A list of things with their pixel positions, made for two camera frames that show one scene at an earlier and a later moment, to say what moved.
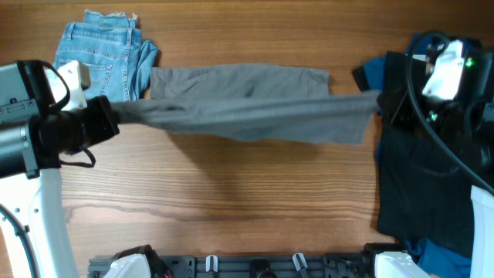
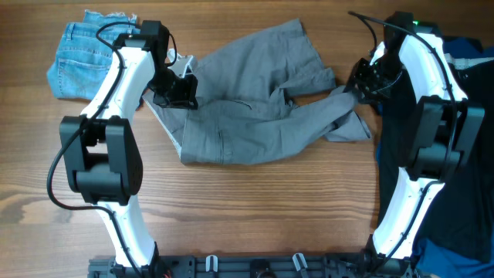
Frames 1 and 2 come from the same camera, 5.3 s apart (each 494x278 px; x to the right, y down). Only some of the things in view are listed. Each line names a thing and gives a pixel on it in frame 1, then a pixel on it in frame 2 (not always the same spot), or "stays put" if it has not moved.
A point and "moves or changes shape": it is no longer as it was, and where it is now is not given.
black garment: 424,192 stays put
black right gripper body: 401,119 to 380,78
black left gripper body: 86,127 to 171,89
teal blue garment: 436,259 stays put
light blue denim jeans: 121,62 stays put
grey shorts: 253,101 moves or changes shape
